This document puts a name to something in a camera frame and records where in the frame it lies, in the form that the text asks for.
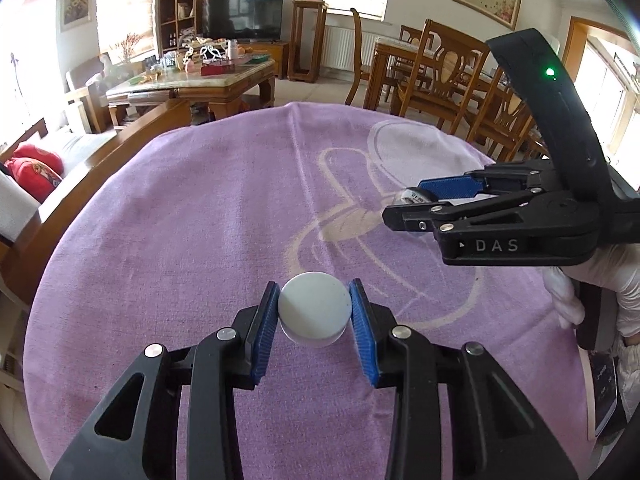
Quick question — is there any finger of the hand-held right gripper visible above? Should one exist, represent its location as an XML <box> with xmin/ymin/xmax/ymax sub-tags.
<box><xmin>382</xmin><ymin>187</ymin><xmax>551</xmax><ymax>234</ymax></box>
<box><xmin>417</xmin><ymin>160</ymin><xmax>556</xmax><ymax>202</ymax></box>

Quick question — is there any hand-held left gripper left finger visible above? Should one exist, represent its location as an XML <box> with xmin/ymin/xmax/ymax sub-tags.
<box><xmin>50</xmin><ymin>281</ymin><xmax>281</xmax><ymax>480</ymax></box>

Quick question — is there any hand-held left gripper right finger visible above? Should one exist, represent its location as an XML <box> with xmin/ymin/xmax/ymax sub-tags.
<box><xmin>348</xmin><ymin>278</ymin><xmax>593</xmax><ymax>480</ymax></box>

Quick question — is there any white round lid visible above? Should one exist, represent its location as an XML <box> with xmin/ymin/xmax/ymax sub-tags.
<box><xmin>278</xmin><ymin>270</ymin><xmax>352</xmax><ymax>347</ymax></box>

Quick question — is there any person's right hand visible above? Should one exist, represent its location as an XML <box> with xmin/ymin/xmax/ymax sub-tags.
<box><xmin>542</xmin><ymin>242</ymin><xmax>640</xmax><ymax>341</ymax></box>

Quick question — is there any purple patterned cloth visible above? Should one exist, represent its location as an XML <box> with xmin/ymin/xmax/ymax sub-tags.
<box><xmin>22</xmin><ymin>101</ymin><xmax>601</xmax><ymax>480</ymax></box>

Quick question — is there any wooden dining table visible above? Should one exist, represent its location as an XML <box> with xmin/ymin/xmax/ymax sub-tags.
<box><xmin>372</xmin><ymin>35</ymin><xmax>501</xmax><ymax>111</ymax></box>

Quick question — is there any tall wooden plant stand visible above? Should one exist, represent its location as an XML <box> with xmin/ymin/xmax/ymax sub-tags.
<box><xmin>290</xmin><ymin>0</ymin><xmax>328</xmax><ymax>83</ymax></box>

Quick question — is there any wooden television cabinet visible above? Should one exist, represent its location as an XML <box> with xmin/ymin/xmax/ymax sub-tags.
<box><xmin>235</xmin><ymin>40</ymin><xmax>291</xmax><ymax>80</ymax></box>

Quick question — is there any wooden coffee table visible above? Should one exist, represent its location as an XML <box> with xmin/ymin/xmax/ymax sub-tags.
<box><xmin>106</xmin><ymin>57</ymin><xmax>277</xmax><ymax>128</ymax></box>

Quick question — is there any flat screen television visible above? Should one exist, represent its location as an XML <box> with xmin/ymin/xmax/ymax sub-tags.
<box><xmin>202</xmin><ymin>0</ymin><xmax>285</xmax><ymax>43</ymax></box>

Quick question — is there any heap of assorted knickknacks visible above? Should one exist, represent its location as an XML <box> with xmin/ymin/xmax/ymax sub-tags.
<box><xmin>142</xmin><ymin>37</ymin><xmax>266</xmax><ymax>78</ymax></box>

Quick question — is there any grey cushioned wooden armchair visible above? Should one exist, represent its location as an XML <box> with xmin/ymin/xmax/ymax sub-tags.
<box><xmin>65</xmin><ymin>52</ymin><xmax>132</xmax><ymax>133</ymax></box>

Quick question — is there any dried red branch bouquet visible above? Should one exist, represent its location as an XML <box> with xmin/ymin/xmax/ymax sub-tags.
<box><xmin>110</xmin><ymin>32</ymin><xmax>142</xmax><ymax>63</ymax></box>

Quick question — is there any wooden bookshelf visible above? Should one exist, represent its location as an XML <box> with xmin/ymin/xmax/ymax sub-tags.
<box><xmin>157</xmin><ymin>0</ymin><xmax>213</xmax><ymax>53</ymax></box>

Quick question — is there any tall bright balcony window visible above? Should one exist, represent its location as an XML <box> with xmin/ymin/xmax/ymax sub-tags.
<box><xmin>96</xmin><ymin>0</ymin><xmax>158</xmax><ymax>58</ymax></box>

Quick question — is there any framed sunflower picture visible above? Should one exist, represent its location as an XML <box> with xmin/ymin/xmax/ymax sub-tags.
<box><xmin>61</xmin><ymin>0</ymin><xmax>92</xmax><ymax>32</ymax></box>

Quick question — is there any wooden doorway arch frame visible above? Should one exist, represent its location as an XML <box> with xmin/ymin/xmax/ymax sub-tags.
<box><xmin>562</xmin><ymin>16</ymin><xmax>640</xmax><ymax>91</ymax></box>

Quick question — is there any white wall radiator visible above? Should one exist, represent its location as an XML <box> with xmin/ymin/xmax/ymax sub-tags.
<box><xmin>322</xmin><ymin>25</ymin><xmax>381</xmax><ymax>71</ymax></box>

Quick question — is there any wooden frame sofa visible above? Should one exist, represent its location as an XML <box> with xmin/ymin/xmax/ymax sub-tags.
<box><xmin>0</xmin><ymin>97</ymin><xmax>192</xmax><ymax>306</ymax></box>

